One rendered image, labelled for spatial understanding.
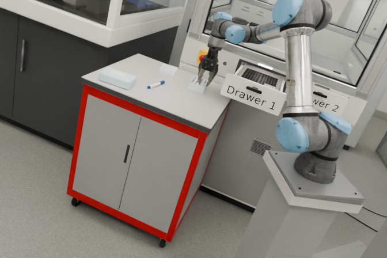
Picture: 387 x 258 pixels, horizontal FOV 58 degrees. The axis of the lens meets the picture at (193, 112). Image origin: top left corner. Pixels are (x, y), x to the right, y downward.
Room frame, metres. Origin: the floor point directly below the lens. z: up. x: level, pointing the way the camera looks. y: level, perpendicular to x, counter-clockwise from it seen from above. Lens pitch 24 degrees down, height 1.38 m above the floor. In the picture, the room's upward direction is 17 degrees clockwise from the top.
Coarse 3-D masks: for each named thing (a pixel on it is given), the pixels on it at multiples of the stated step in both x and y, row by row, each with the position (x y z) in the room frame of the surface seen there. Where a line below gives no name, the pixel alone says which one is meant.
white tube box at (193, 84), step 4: (196, 76) 1.78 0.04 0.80; (192, 80) 1.70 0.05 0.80; (196, 80) 1.72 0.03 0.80; (204, 80) 1.76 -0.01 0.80; (188, 84) 1.66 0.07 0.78; (192, 84) 1.66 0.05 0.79; (196, 84) 1.66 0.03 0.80; (200, 84) 1.68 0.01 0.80; (204, 84) 1.70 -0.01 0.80; (188, 88) 1.66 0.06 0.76; (192, 88) 1.66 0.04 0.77; (196, 88) 1.66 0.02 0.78; (200, 88) 1.66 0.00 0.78; (204, 88) 1.67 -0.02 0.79; (200, 92) 1.65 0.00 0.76
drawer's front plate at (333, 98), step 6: (318, 90) 1.80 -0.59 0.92; (324, 90) 1.79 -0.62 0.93; (318, 96) 1.80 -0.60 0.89; (330, 96) 1.79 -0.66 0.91; (336, 96) 1.78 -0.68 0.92; (342, 96) 1.78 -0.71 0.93; (318, 102) 1.79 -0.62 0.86; (324, 102) 1.79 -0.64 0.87; (330, 102) 1.78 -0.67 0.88; (336, 102) 1.78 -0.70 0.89; (342, 102) 1.77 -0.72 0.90; (318, 108) 1.79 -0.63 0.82; (324, 108) 1.79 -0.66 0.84; (330, 108) 1.78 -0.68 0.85; (342, 108) 1.77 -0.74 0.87; (336, 114) 1.77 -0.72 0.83
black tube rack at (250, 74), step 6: (246, 72) 1.78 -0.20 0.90; (252, 72) 1.82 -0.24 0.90; (258, 72) 1.85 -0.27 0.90; (246, 78) 1.67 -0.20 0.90; (252, 78) 1.70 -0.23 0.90; (258, 78) 1.74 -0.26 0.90; (264, 78) 1.77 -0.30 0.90; (270, 78) 1.80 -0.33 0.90; (276, 78) 1.84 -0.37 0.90; (270, 84) 1.69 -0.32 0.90
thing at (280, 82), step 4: (240, 68) 1.84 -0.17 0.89; (244, 68) 1.90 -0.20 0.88; (248, 68) 1.90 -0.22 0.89; (236, 72) 1.74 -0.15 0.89; (240, 72) 1.86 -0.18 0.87; (260, 72) 1.89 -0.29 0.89; (240, 76) 1.89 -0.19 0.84; (272, 76) 1.88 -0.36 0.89; (280, 80) 1.87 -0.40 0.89; (276, 84) 1.87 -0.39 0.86; (280, 84) 1.86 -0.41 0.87; (276, 88) 1.87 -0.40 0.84; (280, 88) 1.70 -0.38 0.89
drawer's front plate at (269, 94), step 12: (228, 84) 1.56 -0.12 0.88; (240, 84) 1.55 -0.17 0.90; (252, 84) 1.54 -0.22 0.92; (228, 96) 1.56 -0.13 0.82; (240, 96) 1.55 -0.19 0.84; (252, 96) 1.54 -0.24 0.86; (264, 96) 1.53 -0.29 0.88; (276, 96) 1.52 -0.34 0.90; (264, 108) 1.52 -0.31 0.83; (276, 108) 1.52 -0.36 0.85
